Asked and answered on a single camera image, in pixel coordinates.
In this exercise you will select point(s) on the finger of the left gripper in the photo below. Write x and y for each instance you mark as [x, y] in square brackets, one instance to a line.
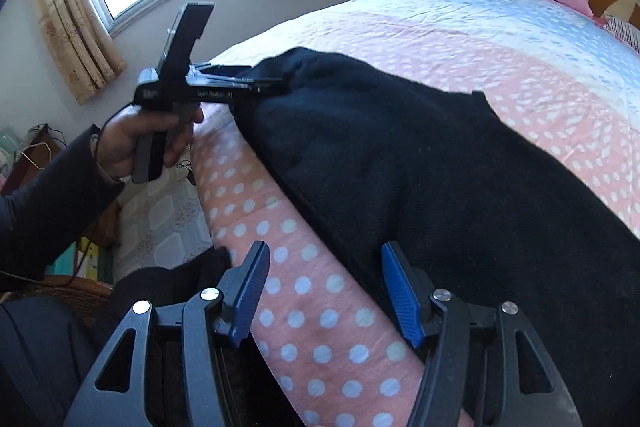
[256, 88]
[214, 70]

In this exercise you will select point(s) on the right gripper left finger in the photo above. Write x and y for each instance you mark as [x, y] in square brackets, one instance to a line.
[168, 366]

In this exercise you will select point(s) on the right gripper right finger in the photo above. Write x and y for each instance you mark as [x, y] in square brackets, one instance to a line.
[489, 363]

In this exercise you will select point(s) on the black pants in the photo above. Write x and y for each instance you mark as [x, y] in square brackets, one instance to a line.
[368, 158]

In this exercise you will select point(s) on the left forearm black sleeve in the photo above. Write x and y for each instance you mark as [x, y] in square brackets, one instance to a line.
[42, 219]

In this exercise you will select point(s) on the person left hand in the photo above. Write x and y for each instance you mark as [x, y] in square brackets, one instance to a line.
[114, 150]

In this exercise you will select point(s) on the side window left curtain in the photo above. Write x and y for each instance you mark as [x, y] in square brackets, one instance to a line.
[80, 46]

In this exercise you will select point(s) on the wicker basket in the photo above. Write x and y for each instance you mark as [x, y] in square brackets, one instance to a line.
[87, 298]

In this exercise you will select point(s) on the patterned pink blue bedspread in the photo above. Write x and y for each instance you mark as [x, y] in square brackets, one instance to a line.
[554, 76]

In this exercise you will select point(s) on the striped pillow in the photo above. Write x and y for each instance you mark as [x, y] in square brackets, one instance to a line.
[623, 31]

